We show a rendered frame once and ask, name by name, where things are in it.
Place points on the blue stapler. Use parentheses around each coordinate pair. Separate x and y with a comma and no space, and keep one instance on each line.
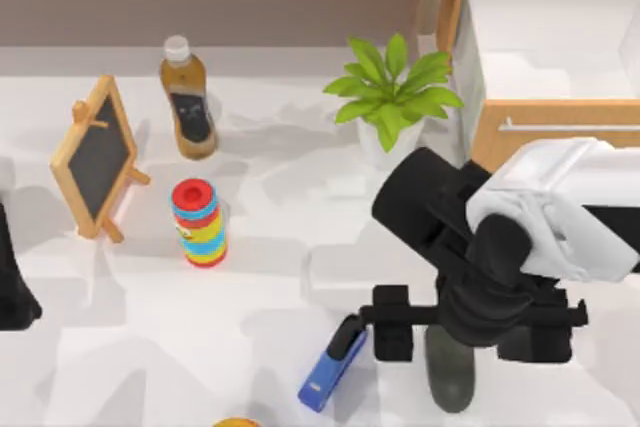
(330,372)

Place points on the orange round object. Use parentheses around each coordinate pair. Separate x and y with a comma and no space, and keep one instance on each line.
(234,422)

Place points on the pale wooden drawer front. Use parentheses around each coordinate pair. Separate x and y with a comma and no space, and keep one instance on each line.
(555,147)

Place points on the stack of coloured rings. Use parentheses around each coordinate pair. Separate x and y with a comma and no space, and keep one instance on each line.
(200,227)

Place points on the green plant in white pot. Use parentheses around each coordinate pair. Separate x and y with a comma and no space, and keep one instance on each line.
(390,92)

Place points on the brown bottle with white cap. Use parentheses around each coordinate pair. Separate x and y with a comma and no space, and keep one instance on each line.
(187,97)

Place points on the wooden framed blackboard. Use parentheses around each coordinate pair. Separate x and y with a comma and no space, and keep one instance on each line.
(95,159)

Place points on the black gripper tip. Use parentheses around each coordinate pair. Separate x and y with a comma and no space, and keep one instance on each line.
(12,277)

